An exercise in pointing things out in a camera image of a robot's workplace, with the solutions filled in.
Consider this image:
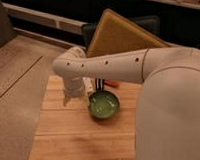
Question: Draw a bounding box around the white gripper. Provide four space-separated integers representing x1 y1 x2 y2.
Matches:
62 77 84 107

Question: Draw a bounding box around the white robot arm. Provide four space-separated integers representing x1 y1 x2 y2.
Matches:
53 46 200 160

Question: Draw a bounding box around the black striped ceramic cup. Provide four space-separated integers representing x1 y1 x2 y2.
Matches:
95 78 104 91

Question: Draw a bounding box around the green ceramic bowl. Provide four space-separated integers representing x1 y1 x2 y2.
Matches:
88 90 120 120

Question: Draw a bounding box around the wooden table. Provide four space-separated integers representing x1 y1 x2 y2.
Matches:
29 75 140 160

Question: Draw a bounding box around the orange carrot toy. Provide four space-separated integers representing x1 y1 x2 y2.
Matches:
104 80 119 87

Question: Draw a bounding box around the yellow board panel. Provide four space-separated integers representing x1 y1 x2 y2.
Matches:
87 9 169 57

